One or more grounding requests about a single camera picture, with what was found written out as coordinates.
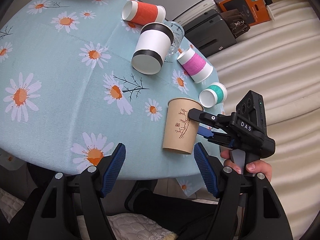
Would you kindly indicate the cream curtain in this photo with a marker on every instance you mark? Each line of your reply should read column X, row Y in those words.
column 279, row 59

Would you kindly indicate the white quilted cushion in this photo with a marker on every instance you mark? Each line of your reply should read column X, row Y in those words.
column 124, row 225

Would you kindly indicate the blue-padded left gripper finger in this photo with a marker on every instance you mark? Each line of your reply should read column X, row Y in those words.
column 218, row 138
column 55, row 216
column 264, row 216

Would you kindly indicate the clear glass tumbler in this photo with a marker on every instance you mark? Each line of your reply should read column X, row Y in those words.
column 178, row 32

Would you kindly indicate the orange black cardboard box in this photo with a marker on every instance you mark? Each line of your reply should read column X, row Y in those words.
column 254, row 10

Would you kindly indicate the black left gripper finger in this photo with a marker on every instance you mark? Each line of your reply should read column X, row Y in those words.
column 216, row 121

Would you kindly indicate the person's right hand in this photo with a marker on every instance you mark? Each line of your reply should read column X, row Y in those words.
column 258, row 166

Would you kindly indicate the dark grey suitcase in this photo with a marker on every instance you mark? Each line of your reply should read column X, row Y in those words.
column 209, row 33

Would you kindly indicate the beige ceramic cup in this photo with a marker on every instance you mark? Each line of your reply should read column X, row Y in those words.
column 238, row 157

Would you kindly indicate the brown kraft paper cup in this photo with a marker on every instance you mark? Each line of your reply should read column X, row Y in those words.
column 180, row 131

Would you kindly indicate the brown leather bag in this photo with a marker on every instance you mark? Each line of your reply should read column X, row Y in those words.
column 236, row 21

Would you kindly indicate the daisy print blue tablecloth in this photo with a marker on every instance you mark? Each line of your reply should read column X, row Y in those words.
column 69, row 94

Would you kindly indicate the black banded white cup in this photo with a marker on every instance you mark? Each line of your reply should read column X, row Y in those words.
column 152, row 47

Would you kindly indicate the teal sleeve paper cup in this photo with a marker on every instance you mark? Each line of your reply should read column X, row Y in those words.
column 214, row 94

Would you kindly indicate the pink sleeve paper cup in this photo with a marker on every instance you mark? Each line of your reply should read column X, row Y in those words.
column 198, row 68

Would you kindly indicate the red sleeve paper cup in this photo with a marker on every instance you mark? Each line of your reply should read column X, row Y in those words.
column 143, row 13

